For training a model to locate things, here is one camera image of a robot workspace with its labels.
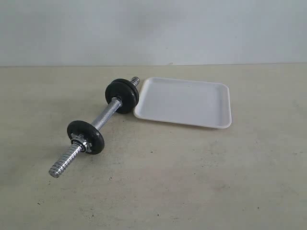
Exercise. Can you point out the black weight plate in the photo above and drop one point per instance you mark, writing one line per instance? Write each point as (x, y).
(133, 89)
(110, 93)

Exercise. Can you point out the white rectangular plastic tray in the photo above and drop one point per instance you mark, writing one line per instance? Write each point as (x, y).
(185, 102)

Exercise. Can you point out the chrome threaded dumbbell bar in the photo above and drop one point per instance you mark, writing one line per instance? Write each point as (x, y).
(65, 160)

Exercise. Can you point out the black weight plate far end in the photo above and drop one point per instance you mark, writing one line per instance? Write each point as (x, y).
(93, 138)

